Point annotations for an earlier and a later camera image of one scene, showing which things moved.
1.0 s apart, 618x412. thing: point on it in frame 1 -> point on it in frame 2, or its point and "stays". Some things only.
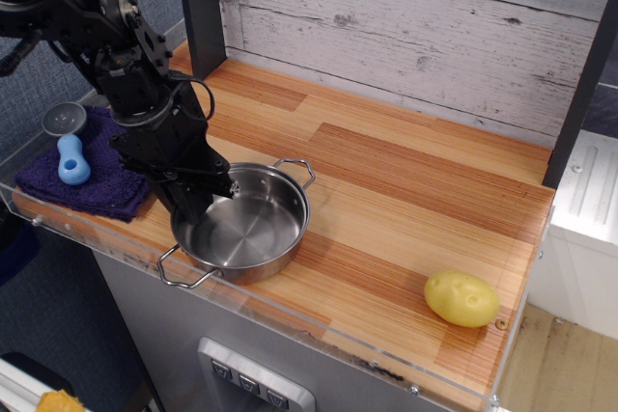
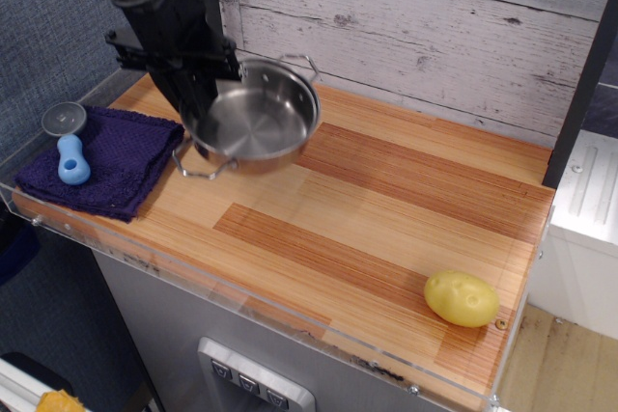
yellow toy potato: [462, 299] stays
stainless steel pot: [251, 230] -> [260, 122]
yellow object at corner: [58, 400] stays
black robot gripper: [168, 149] -> [176, 39]
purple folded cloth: [112, 189] stays
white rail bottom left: [19, 391] stays
